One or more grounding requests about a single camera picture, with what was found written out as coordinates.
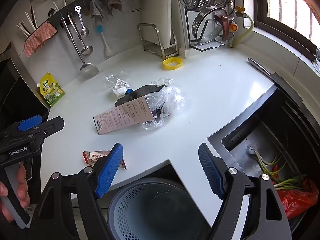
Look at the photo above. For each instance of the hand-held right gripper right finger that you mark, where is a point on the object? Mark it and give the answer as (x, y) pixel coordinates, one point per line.
(211, 172)

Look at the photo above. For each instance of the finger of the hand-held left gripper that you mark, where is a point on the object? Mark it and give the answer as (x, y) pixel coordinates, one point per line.
(53, 125)
(30, 123)

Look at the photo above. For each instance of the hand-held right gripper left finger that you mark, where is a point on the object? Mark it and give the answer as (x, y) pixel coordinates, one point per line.
(108, 172)

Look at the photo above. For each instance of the red-white snack wrapper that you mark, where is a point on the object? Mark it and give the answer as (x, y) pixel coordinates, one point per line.
(93, 156)

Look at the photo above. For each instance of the blue-grey perforated wastebasket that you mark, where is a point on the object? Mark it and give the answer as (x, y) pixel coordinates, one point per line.
(130, 205)

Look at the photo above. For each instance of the pink cardboard package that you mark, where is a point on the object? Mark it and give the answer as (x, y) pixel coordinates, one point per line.
(120, 117)

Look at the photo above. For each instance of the clear plastic cup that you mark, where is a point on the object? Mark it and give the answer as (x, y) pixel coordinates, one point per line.
(111, 77)

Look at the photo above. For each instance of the white paper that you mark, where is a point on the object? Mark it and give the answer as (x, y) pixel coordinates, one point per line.
(120, 87)

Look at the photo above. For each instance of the clear plastic bag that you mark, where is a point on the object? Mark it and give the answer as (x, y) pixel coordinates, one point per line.
(170, 100)

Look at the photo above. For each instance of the dark grey cloth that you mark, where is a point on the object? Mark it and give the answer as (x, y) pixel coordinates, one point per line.
(140, 92)

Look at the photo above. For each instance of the person's left hand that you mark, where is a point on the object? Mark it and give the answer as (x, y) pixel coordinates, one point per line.
(23, 187)

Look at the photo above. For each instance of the yellow-green seasoning pouch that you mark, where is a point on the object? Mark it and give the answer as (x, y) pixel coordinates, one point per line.
(51, 92)

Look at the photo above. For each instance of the black kitchen sink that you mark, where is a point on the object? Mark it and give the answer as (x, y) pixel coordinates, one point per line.
(250, 135)

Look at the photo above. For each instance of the large steel ladle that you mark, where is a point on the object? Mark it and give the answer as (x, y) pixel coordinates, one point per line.
(88, 70)

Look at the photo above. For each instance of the green onions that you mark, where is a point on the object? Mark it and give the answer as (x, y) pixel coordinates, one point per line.
(287, 181)

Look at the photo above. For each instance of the pink dishcloth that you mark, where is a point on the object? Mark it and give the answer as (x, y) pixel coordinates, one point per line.
(37, 38)

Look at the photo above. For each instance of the red plastic bag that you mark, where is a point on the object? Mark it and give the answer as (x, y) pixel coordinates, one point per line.
(297, 200)

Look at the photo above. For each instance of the white bottle brush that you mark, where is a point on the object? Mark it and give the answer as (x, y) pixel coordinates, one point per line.
(108, 51)

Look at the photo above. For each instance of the bunch of chopsticks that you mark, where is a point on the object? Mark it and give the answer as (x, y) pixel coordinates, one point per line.
(25, 30)

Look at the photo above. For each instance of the steel smiley spoon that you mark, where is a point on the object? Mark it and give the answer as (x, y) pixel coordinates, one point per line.
(84, 32)

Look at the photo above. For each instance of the grey hanging cloth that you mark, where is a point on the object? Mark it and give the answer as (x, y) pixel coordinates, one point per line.
(98, 10)

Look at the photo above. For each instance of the steel cutting board rack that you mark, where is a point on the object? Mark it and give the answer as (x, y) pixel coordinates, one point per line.
(160, 51)

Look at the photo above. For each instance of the brownish hanging cloth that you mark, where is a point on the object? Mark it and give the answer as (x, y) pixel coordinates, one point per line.
(112, 1)

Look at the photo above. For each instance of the gas valve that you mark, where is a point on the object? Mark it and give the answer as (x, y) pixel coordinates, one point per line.
(233, 26)

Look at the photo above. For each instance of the clear glass cup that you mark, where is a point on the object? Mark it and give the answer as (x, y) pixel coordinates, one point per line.
(317, 60)

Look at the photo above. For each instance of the white cutting board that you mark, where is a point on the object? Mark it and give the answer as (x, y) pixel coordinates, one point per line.
(177, 17)

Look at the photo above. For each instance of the window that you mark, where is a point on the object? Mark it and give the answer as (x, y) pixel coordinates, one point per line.
(287, 0)

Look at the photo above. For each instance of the black wall rail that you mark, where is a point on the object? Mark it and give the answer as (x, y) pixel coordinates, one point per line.
(82, 1)

